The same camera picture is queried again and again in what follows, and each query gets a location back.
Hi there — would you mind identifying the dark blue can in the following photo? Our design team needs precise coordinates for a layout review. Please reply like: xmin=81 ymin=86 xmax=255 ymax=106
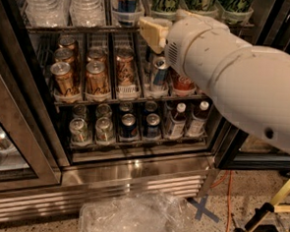
xmin=144 ymin=100 xmax=157 ymax=115
xmin=121 ymin=113 xmax=138 ymax=139
xmin=144 ymin=113 xmax=160 ymax=139
xmin=119 ymin=102 xmax=134 ymax=116

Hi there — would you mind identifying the front left red cola can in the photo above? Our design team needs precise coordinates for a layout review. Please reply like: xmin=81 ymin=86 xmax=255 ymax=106
xmin=171 ymin=71 xmax=195 ymax=91

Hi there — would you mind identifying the blue tape cross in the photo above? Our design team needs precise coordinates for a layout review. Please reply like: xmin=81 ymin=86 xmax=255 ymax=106
xmin=187 ymin=195 xmax=219 ymax=223

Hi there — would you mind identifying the clear plastic bin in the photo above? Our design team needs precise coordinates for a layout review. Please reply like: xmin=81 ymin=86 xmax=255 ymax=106
xmin=78 ymin=192 xmax=191 ymax=232

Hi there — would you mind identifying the stainless steel display fridge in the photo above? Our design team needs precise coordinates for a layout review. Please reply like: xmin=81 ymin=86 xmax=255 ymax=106
xmin=0 ymin=0 xmax=290 ymax=232

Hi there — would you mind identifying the yellow black stand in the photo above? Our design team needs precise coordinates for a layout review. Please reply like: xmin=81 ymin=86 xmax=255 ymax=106
xmin=233 ymin=178 xmax=290 ymax=232

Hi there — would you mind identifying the orange cable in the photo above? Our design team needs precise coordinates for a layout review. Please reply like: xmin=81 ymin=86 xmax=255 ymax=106
xmin=207 ymin=168 xmax=236 ymax=232

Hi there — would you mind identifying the front right dark blue can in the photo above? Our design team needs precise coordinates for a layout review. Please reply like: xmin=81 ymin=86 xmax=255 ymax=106
xmin=144 ymin=113 xmax=160 ymax=139

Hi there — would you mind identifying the right green can top shelf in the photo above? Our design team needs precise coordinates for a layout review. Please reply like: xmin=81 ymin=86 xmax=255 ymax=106
xmin=218 ymin=0 xmax=254 ymax=13

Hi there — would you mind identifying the left green can top shelf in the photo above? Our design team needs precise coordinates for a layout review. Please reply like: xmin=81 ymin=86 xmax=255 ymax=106
xmin=151 ymin=0 xmax=180 ymax=13

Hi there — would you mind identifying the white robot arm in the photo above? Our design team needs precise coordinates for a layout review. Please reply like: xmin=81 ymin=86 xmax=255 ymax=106
xmin=139 ymin=10 xmax=290 ymax=154

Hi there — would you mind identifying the blue red can top shelf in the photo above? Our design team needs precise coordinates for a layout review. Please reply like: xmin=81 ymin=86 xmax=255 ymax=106
xmin=111 ymin=0 xmax=139 ymax=27

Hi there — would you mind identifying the front blue silver can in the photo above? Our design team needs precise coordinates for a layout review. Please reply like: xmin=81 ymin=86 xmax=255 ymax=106
xmin=149 ymin=57 xmax=169 ymax=92

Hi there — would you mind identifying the right glass fridge door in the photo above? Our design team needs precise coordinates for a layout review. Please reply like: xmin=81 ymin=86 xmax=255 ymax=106
xmin=215 ymin=0 xmax=290 ymax=171

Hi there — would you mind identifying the white cap bottle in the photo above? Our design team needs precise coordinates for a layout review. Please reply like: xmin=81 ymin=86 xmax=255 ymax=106
xmin=165 ymin=102 xmax=187 ymax=140
xmin=185 ymin=101 xmax=209 ymax=138

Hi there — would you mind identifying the right clear water bottle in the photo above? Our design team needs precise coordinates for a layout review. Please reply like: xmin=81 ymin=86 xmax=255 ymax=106
xmin=70 ymin=0 xmax=106 ymax=28

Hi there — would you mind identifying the back right dark blue can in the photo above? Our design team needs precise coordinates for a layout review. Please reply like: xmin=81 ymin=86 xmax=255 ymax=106
xmin=144 ymin=100 xmax=157 ymax=115

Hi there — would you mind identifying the back left clear silver can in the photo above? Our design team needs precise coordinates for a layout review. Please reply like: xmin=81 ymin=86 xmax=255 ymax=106
xmin=72 ymin=104 xmax=89 ymax=121

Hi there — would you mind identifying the left clear water bottle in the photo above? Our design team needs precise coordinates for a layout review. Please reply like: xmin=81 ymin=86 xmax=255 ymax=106
xmin=26 ymin=0 xmax=70 ymax=28

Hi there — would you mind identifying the front left clear silver can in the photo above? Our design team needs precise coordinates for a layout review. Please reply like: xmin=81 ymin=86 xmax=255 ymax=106
xmin=69 ymin=118 xmax=92 ymax=145

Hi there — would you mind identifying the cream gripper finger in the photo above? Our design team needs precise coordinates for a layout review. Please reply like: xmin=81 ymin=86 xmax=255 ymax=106
xmin=176 ymin=9 xmax=203 ymax=21

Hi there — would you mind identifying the left glass fridge door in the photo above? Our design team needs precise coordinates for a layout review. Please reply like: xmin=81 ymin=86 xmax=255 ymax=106
xmin=0 ymin=51 xmax=61 ymax=192

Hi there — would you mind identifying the clear silver can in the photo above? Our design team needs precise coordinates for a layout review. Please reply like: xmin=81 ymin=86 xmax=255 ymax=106
xmin=95 ymin=103 xmax=113 ymax=119
xmin=72 ymin=104 xmax=89 ymax=121
xmin=95 ymin=117 xmax=114 ymax=144
xmin=69 ymin=118 xmax=92 ymax=145

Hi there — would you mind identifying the back left dark blue can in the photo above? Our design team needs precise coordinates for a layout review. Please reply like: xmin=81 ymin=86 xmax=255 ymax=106
xmin=119 ymin=102 xmax=134 ymax=116

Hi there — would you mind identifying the middle left gold can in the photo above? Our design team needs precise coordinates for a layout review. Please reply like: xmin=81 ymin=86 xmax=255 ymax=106
xmin=54 ymin=48 xmax=77 ymax=67

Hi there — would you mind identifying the green can shelf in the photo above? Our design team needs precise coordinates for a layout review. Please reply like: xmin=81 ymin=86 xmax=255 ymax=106
xmin=185 ymin=0 xmax=215 ymax=12
xmin=218 ymin=0 xmax=254 ymax=13
xmin=151 ymin=0 xmax=180 ymax=13

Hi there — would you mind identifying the clear water bottle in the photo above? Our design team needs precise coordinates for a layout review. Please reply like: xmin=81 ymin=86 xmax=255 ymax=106
xmin=70 ymin=0 xmax=106 ymax=28
xmin=26 ymin=0 xmax=70 ymax=28

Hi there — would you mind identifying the right white cap bottle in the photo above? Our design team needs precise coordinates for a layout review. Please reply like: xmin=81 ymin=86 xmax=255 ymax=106
xmin=185 ymin=101 xmax=209 ymax=138

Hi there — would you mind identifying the glass fridge door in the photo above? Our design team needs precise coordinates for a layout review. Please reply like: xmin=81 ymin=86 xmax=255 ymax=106
xmin=0 ymin=51 xmax=61 ymax=192
xmin=215 ymin=0 xmax=290 ymax=171

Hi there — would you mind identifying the left white cap bottle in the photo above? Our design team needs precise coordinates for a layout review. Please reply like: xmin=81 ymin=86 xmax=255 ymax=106
xmin=165 ymin=102 xmax=187 ymax=140

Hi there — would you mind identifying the front left dark blue can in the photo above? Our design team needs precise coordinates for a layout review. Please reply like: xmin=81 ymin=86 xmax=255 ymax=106
xmin=121 ymin=113 xmax=138 ymax=139

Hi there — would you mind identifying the back left gold can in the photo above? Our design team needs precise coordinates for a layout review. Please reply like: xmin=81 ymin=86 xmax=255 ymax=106
xmin=58 ymin=35 xmax=79 ymax=52

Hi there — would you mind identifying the front left gold can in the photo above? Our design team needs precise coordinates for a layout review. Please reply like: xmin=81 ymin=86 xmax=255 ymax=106
xmin=50 ymin=62 xmax=80 ymax=96

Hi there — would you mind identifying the middle green can top shelf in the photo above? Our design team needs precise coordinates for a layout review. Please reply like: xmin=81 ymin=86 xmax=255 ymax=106
xmin=185 ymin=0 xmax=215 ymax=12

